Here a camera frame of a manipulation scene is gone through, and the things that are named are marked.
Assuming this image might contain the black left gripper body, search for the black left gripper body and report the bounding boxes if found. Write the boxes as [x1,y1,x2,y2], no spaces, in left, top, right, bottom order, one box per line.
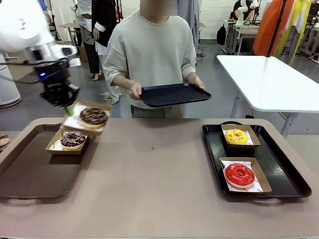
[34,59,72,87]

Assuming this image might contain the dark chocolate donut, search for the dark chocolate donut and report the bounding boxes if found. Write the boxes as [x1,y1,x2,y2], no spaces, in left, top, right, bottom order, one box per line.
[80,107,110,129]

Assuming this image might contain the brown kraft paper box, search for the brown kraft paper box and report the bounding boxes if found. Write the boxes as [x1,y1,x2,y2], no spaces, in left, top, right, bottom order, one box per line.
[45,128,88,155]
[62,100,113,136]
[221,123,261,149]
[219,157,272,196]

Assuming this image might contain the chocolate donut colourful sprinkles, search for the chocolate donut colourful sprinkles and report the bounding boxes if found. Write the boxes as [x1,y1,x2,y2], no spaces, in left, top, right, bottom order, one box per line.
[60,131,87,151]

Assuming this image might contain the small black tray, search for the small black tray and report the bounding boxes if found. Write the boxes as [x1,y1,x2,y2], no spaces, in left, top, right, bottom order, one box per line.
[141,83,212,108]

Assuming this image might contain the yellow glazed donut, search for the yellow glazed donut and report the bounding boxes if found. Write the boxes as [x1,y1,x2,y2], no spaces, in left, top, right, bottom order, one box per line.
[224,128,249,145]

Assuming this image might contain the red glazed donut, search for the red glazed donut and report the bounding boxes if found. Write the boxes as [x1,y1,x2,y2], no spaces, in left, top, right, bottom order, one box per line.
[224,163,256,188]

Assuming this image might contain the person's left forearm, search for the person's left forearm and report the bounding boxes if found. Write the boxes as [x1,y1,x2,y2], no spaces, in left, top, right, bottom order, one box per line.
[183,71,201,85]

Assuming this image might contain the person's right forearm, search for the person's right forearm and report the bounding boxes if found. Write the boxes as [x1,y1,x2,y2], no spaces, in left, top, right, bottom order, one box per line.
[111,74,134,89]

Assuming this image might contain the brown plastic serving tray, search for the brown plastic serving tray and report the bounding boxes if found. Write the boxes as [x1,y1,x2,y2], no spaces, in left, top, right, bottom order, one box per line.
[0,121,99,200]

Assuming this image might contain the black plastic serving tray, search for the black plastic serving tray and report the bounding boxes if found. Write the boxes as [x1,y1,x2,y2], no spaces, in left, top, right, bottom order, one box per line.
[201,121,313,199]

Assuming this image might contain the person's right hand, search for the person's right hand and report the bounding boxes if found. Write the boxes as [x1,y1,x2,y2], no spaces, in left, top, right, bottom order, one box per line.
[129,81,143,101]

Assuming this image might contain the person's left hand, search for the person's left hand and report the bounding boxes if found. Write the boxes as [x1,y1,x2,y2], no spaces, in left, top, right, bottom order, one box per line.
[191,79,206,91]

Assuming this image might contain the white cylindrical air purifier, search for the white cylindrical air purifier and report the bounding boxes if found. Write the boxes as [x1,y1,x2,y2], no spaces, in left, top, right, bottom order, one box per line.
[0,53,22,108]

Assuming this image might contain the bystander in grey trousers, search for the bystander in grey trousers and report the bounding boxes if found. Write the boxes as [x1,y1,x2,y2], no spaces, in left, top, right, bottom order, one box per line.
[74,0,101,81]

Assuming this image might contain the wooden background desk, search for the wooden background desk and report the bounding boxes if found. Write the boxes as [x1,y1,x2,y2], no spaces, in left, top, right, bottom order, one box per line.
[59,22,82,63]

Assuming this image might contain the bystander in black vest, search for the bystander in black vest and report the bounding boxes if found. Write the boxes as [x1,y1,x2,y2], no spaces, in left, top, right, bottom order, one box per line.
[91,0,123,105]

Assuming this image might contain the person in cream sweater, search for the person in cream sweater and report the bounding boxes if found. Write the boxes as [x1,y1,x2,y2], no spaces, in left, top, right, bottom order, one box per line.
[102,3,197,119]

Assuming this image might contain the grey hanging garment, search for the grey hanging garment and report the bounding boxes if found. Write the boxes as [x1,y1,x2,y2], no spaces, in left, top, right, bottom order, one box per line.
[178,0,201,58]

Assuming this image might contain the black backpack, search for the black backpack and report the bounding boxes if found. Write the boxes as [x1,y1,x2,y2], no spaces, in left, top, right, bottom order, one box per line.
[216,23,227,46]

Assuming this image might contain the background workbench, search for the background workbench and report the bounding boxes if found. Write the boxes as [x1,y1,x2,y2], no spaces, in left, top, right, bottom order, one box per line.
[223,19,260,54]

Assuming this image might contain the seated person in black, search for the seated person in black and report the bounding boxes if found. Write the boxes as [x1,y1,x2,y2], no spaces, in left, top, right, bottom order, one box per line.
[233,0,261,20]

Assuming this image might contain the white table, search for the white table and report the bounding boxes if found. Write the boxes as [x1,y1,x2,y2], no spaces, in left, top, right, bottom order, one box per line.
[216,54,319,136]

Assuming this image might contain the orange hanging cloth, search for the orange hanging cloth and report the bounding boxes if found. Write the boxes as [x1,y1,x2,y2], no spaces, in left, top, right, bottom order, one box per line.
[253,0,295,57]

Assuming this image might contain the black stand pole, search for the black stand pole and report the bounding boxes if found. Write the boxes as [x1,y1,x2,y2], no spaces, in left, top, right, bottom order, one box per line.
[265,0,288,58]

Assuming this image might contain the yellow hanging cloth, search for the yellow hanging cloth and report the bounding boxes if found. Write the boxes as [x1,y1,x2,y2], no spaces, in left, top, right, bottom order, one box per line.
[275,0,313,66]

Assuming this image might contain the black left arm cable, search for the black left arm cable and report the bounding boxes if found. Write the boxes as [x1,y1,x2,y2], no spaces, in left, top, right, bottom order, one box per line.
[0,61,42,85]

